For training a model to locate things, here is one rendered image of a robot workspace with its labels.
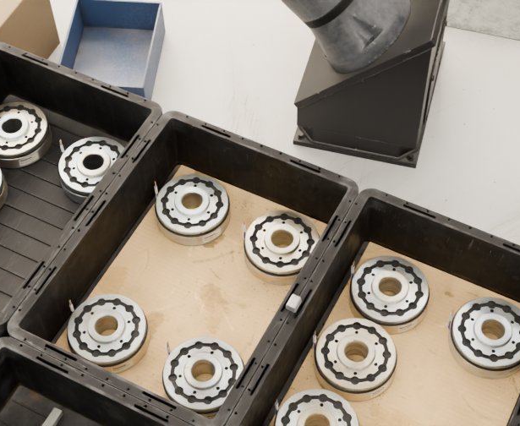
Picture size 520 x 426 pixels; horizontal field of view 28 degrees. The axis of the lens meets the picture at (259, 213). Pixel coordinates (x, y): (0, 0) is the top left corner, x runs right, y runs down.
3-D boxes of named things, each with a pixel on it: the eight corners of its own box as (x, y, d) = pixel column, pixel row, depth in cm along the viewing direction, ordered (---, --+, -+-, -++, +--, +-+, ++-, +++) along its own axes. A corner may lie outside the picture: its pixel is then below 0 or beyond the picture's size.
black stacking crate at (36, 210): (9, 93, 166) (-7, 41, 157) (172, 160, 158) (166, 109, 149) (-157, 286, 146) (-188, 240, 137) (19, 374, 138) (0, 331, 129)
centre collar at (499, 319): (478, 309, 136) (478, 307, 136) (516, 320, 135) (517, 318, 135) (468, 341, 134) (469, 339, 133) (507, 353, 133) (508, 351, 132)
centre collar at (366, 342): (342, 330, 135) (342, 329, 134) (380, 342, 134) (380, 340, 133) (331, 363, 132) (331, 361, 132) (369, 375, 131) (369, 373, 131)
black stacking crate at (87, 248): (175, 161, 158) (168, 110, 148) (357, 235, 149) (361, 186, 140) (22, 375, 138) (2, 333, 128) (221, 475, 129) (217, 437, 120)
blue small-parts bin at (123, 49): (83, 26, 190) (76, -3, 184) (166, 30, 189) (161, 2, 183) (59, 111, 178) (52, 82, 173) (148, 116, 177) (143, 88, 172)
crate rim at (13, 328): (169, 117, 150) (167, 106, 148) (363, 193, 142) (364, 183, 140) (4, 341, 130) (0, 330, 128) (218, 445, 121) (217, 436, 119)
